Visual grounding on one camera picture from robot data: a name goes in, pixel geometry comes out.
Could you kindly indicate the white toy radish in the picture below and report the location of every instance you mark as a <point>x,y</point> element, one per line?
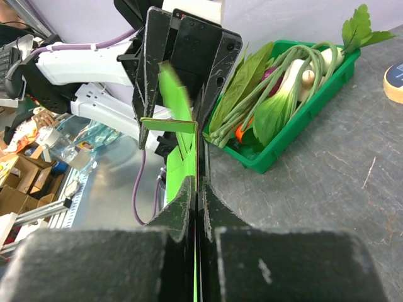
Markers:
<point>356,33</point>

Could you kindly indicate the purple toy onion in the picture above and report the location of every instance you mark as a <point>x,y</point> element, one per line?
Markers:
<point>276,80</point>

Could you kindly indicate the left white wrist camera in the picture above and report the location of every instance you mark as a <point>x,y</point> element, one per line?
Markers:
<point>208,10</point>

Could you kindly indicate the green paper box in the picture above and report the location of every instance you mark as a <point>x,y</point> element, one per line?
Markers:
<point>181,141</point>

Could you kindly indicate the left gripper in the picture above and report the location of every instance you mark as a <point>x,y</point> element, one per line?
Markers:
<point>201,52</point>

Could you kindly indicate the orange toy carrot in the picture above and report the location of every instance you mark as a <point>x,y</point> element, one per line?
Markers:
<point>240,133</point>

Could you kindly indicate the toy white mushroom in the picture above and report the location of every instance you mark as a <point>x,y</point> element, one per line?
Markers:
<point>307,82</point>

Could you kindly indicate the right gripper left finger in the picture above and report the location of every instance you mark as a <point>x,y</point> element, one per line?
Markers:
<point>74,265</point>

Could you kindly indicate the masking tape roll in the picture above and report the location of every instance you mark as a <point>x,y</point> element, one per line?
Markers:
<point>392,83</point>

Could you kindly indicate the toy bok choy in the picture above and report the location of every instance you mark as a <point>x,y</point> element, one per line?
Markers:
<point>274,113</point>

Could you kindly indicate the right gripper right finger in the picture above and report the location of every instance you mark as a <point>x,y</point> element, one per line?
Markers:
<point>240,262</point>

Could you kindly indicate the green plastic basket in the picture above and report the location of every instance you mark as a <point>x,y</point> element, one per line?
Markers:
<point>261,161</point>

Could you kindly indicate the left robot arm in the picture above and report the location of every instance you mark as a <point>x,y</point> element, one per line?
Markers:
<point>117,82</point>

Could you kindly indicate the toy green leaf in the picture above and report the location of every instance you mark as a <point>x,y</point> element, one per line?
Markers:
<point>243,83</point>

